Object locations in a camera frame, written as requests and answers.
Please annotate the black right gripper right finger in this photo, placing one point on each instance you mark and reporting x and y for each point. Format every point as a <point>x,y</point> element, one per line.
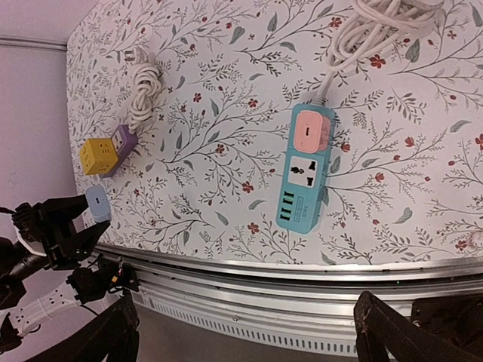
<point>381,333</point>

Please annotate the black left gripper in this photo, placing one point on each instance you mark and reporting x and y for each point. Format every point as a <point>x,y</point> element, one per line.
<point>46,229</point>

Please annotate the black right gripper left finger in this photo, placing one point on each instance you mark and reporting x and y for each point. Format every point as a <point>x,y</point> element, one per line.
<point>111,336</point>

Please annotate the blue cube adapter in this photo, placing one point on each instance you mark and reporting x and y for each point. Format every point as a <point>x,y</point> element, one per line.
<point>98,203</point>

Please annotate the yellow cube plug adapter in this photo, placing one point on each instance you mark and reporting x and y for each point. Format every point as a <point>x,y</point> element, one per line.
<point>98,156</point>

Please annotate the pink cube adapter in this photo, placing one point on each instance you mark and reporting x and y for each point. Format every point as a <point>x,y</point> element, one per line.
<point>312,132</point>

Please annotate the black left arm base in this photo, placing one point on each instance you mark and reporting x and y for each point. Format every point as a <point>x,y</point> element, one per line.
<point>102,277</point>

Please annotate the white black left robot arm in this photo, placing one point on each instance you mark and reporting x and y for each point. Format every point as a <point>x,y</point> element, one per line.
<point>18,264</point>

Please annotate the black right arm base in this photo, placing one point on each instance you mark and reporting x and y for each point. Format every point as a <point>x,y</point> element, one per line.
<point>455,319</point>

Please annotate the purple power strip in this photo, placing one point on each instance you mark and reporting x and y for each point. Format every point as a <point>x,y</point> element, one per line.
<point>124,142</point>

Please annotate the floral table mat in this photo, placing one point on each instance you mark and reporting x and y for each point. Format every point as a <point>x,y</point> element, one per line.
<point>405,174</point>

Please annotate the teal power strip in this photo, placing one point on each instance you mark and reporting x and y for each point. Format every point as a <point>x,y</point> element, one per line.
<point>303,185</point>

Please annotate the aluminium front rail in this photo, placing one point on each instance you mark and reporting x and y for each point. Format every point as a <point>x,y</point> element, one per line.
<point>300,307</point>

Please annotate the left aluminium corner post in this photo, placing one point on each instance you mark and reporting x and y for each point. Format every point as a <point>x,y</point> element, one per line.
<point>32,44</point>

